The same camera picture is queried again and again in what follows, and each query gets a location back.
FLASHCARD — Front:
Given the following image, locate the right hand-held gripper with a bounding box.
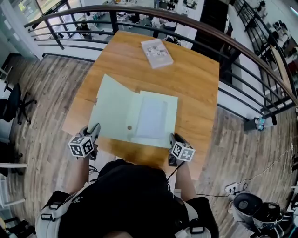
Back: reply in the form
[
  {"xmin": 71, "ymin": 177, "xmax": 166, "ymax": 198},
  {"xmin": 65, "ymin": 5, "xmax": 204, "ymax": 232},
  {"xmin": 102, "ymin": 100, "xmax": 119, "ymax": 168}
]
[{"xmin": 168, "ymin": 132, "xmax": 196, "ymax": 167}]

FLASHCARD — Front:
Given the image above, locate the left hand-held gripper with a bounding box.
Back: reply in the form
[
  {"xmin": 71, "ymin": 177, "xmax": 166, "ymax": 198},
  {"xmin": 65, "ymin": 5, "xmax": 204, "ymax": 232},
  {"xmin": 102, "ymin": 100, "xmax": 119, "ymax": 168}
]
[{"xmin": 68, "ymin": 123, "xmax": 101, "ymax": 161}]

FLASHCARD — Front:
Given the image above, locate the pale green box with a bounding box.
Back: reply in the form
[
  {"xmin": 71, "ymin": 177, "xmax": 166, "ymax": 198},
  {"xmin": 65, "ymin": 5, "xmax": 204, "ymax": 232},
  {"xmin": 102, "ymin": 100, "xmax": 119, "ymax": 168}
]
[{"xmin": 88, "ymin": 73, "xmax": 179, "ymax": 149}]

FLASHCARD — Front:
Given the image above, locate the person's right forearm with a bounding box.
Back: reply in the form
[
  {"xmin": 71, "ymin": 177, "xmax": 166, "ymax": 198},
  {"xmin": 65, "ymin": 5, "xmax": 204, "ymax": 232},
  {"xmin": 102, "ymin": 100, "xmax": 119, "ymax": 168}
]
[{"xmin": 174, "ymin": 161, "xmax": 197, "ymax": 202}]

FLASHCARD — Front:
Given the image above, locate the person's left forearm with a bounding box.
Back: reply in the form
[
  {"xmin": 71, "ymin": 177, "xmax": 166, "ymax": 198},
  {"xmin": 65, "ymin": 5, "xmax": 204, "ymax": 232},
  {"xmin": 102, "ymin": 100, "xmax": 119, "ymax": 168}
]
[{"xmin": 66, "ymin": 158, "xmax": 91, "ymax": 195}]

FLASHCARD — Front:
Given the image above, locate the person's black shirt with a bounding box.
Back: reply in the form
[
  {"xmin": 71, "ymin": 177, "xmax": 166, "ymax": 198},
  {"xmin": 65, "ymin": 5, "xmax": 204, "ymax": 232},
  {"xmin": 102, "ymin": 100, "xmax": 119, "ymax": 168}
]
[{"xmin": 41, "ymin": 159, "xmax": 219, "ymax": 238}]

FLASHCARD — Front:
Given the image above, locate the white power strip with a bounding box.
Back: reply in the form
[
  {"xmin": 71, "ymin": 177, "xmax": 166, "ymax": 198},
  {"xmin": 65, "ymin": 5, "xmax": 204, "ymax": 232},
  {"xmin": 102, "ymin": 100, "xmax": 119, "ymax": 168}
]
[{"xmin": 224, "ymin": 182, "xmax": 238, "ymax": 194}]

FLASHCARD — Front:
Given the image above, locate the black box with bottles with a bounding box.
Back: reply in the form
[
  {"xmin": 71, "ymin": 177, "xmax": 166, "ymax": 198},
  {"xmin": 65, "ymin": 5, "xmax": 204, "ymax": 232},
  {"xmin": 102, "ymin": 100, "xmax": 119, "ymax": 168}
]
[{"xmin": 244, "ymin": 117, "xmax": 266, "ymax": 132}]

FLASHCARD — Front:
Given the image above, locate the black office chair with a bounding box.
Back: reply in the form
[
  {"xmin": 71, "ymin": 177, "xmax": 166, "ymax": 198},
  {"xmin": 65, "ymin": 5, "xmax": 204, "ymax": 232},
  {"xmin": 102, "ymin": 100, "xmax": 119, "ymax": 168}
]
[{"xmin": 0, "ymin": 82, "xmax": 37, "ymax": 126}]

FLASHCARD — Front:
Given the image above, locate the white printed book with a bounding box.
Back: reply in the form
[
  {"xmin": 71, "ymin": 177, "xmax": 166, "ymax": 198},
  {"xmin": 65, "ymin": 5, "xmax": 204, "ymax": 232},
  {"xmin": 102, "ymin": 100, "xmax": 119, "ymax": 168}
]
[{"xmin": 141, "ymin": 39, "xmax": 174, "ymax": 69}]

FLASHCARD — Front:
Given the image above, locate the white floor box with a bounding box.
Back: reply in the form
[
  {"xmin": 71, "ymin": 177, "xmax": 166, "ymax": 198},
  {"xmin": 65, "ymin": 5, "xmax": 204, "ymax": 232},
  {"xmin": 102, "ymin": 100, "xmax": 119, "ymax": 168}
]
[{"xmin": 264, "ymin": 113, "xmax": 278, "ymax": 126}]

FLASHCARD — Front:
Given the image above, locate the grey round helmet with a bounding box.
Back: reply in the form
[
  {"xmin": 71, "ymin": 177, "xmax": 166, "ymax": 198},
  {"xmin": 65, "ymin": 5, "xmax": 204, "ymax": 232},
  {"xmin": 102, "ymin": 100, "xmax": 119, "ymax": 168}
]
[{"xmin": 233, "ymin": 192, "xmax": 264, "ymax": 224}]

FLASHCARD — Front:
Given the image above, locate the black railing with wooden handrail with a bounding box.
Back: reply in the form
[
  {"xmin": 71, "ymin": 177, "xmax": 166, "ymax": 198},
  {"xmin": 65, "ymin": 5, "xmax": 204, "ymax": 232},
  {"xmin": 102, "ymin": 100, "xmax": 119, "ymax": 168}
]
[{"xmin": 23, "ymin": 5, "xmax": 298, "ymax": 126}]

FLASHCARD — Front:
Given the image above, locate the black round helmet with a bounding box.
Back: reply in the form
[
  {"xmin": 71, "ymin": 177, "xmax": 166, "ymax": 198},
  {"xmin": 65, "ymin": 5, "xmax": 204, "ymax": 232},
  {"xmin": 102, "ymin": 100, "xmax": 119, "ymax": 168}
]
[{"xmin": 252, "ymin": 202, "xmax": 284, "ymax": 231}]

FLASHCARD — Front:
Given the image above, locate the large glass window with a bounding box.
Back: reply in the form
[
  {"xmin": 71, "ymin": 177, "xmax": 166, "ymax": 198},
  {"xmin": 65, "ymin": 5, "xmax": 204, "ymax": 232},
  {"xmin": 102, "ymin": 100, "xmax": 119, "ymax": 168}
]
[{"xmin": 17, "ymin": 0, "xmax": 70, "ymax": 22}]

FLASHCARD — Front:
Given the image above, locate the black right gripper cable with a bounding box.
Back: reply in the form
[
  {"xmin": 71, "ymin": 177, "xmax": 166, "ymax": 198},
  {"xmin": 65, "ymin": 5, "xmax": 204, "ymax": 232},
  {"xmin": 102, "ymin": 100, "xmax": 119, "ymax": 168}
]
[{"xmin": 166, "ymin": 161, "xmax": 185, "ymax": 187}]

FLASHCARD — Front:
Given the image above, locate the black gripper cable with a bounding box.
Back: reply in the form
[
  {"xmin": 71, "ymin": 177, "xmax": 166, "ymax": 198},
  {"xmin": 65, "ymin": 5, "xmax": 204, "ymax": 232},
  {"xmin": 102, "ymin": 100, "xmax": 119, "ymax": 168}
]
[
  {"xmin": 166, "ymin": 161, "xmax": 185, "ymax": 187},
  {"xmin": 88, "ymin": 163, "xmax": 101, "ymax": 182}
]

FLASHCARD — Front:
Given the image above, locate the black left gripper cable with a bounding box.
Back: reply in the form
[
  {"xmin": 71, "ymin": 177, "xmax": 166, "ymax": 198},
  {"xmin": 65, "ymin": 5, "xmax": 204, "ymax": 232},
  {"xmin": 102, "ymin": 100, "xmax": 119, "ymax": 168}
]
[{"xmin": 88, "ymin": 163, "xmax": 101, "ymax": 182}]

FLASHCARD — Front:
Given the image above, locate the black floor cable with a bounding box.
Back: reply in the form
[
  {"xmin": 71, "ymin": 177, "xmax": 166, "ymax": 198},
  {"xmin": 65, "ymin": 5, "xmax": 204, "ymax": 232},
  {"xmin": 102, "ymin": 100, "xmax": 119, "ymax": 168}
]
[{"xmin": 195, "ymin": 182, "xmax": 249, "ymax": 198}]

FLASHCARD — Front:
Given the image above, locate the white floor cable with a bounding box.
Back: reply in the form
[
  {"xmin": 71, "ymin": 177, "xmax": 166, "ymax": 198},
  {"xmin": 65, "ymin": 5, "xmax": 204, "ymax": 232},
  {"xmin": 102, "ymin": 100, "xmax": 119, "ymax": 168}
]
[{"xmin": 237, "ymin": 143, "xmax": 294, "ymax": 187}]

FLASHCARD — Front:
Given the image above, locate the grey strap harness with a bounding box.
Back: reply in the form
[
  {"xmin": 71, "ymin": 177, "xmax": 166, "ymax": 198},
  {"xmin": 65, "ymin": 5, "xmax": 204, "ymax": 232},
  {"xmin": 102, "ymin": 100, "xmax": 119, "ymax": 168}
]
[{"xmin": 34, "ymin": 188, "xmax": 205, "ymax": 238}]

